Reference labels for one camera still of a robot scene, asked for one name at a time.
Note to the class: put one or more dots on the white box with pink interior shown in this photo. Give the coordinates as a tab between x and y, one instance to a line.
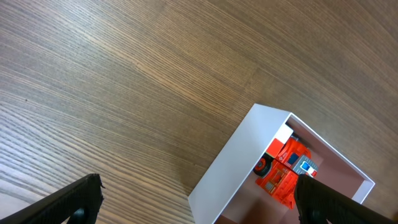
227	192

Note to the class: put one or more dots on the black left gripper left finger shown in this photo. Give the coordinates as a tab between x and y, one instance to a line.
79	202

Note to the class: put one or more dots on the red toy fire truck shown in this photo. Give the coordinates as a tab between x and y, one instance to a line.
278	176

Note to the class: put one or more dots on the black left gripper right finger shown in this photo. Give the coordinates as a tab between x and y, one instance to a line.
319	204

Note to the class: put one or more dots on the multicolour puzzle cube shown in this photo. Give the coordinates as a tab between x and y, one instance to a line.
279	140

